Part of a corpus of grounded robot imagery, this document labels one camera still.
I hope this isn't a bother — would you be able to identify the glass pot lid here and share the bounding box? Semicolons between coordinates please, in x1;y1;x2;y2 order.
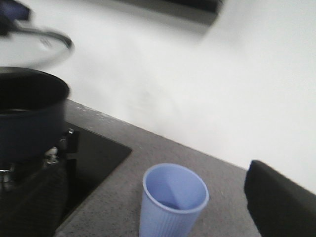
0;0;75;69

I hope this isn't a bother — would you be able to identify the range hood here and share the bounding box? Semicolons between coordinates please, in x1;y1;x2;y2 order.
93;0;224;26

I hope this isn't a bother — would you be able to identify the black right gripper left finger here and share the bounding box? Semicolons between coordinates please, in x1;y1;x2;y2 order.
0;166;68;237

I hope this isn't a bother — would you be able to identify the black glass gas cooktop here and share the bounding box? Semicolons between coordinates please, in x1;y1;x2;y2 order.
0;123;131;223

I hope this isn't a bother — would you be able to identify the light blue ribbed cup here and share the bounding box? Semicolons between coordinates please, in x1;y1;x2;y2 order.
139;163;209;237

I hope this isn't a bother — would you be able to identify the dark blue cooking pot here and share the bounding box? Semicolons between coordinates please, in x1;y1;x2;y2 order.
0;67;70;162

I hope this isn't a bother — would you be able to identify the right gas burner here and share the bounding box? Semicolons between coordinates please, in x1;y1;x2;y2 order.
0;128;81;188

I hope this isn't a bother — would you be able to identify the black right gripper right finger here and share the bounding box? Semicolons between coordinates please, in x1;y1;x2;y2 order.
244;160;316;237

